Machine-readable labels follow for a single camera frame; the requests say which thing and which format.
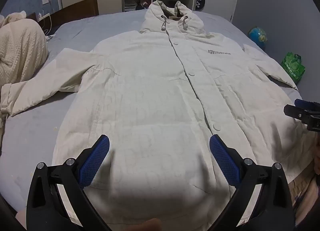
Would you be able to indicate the white hooded padded jacket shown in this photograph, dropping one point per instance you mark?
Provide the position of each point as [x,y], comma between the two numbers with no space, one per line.
[150,83]

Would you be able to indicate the brown wooden headboard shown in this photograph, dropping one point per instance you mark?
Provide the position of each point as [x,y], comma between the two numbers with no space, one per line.
[75,9]

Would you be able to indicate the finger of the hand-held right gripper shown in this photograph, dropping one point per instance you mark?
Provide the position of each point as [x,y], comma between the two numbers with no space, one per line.
[297,113]
[303,103]

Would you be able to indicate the blue globe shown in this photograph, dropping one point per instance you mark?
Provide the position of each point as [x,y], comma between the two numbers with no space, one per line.
[257,36]

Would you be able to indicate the folded clothes on shelf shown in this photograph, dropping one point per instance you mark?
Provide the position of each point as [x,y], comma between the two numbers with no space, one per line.
[131,5]

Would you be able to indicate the person's patterned clothing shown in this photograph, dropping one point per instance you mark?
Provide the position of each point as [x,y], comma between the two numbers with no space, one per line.
[305,196]

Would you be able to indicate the bed with grey sheet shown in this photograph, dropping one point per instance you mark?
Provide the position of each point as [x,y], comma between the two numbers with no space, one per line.
[32,133]

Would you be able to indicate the cream knitted blanket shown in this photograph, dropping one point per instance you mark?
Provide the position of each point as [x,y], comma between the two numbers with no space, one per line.
[20,46]

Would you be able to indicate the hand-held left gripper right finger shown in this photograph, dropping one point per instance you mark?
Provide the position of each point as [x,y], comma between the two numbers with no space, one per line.
[223,161]

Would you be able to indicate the green shopping bag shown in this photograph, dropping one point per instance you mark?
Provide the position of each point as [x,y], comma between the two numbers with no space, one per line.
[293,67]

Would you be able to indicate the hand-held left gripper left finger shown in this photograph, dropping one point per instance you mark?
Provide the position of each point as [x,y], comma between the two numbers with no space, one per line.
[95,158]

